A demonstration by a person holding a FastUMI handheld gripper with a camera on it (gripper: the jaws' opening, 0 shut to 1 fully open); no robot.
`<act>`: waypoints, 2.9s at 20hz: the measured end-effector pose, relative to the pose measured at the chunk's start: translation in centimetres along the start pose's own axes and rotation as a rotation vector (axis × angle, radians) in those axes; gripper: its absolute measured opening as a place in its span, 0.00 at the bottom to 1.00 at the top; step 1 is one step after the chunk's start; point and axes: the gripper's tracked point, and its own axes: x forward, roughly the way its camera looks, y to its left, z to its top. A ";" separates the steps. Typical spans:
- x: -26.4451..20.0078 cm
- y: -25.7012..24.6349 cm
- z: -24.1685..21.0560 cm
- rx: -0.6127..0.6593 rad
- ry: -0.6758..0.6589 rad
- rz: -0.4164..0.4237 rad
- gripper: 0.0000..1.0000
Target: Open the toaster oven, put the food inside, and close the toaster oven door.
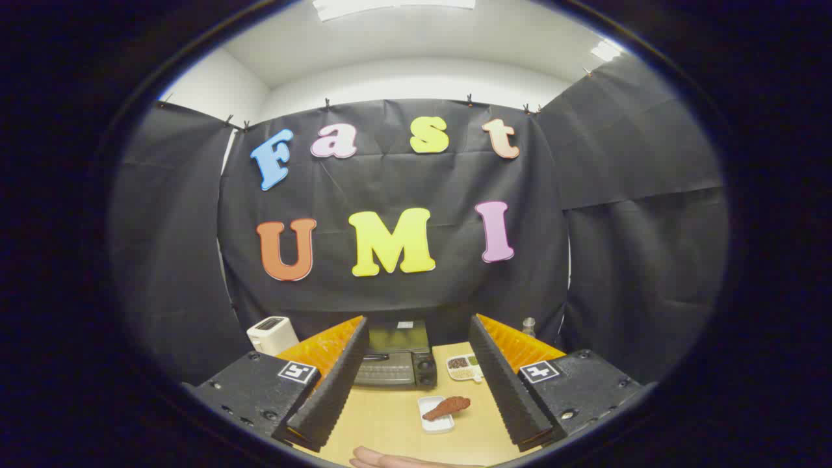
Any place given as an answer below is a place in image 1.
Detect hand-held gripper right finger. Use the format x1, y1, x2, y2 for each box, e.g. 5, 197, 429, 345
468, 314, 644, 452

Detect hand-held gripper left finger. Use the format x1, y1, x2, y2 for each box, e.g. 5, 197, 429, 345
188, 315, 371, 454

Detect black toaster oven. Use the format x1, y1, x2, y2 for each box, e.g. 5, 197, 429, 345
354, 320, 437, 389

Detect white bread toaster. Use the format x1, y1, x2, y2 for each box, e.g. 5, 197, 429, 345
246, 316, 300, 356

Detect white divided snack plate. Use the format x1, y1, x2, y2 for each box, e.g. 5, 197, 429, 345
446, 354, 485, 384

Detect white plastic tray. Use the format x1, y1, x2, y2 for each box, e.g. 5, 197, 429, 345
417, 395, 456, 434

